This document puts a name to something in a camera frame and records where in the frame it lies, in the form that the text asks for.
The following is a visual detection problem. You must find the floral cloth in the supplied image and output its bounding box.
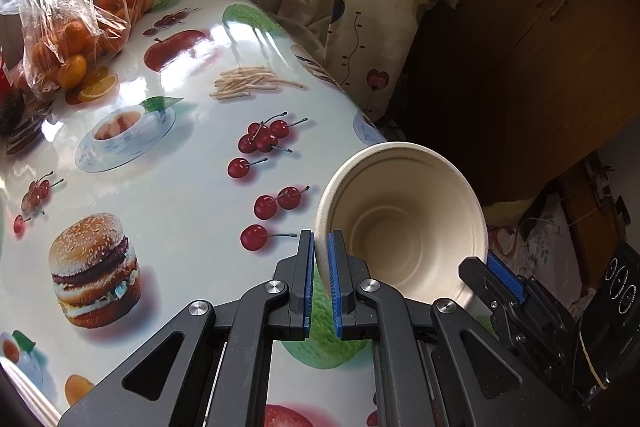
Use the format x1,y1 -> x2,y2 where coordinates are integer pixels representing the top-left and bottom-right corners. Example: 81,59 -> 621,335
487,192 -> 591,308

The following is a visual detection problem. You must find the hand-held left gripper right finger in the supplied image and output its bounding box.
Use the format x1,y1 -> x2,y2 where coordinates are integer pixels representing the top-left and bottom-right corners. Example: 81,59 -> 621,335
327,230 -> 581,427

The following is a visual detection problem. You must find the beige paper bowl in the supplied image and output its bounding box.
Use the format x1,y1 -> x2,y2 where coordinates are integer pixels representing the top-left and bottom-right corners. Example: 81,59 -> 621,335
316,141 -> 490,310

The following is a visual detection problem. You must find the wooden cabinet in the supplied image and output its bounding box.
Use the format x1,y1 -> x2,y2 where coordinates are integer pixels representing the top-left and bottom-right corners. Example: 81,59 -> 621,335
395,0 -> 640,208

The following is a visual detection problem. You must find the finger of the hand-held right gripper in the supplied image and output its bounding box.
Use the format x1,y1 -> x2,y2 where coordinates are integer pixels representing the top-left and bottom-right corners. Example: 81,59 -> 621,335
458,257 -> 522,344
487,253 -> 572,334

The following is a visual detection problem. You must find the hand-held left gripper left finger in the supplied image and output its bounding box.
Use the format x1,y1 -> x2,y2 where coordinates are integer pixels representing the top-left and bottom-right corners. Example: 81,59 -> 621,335
57,229 -> 317,427

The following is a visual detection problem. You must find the clear bag of oranges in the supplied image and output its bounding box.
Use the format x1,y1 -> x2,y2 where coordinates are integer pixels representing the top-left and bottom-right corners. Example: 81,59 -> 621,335
0,0 -> 158,100

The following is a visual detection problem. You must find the fruit printed tablecloth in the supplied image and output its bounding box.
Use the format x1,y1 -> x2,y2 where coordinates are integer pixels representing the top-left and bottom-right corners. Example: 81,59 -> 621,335
0,0 -> 493,427

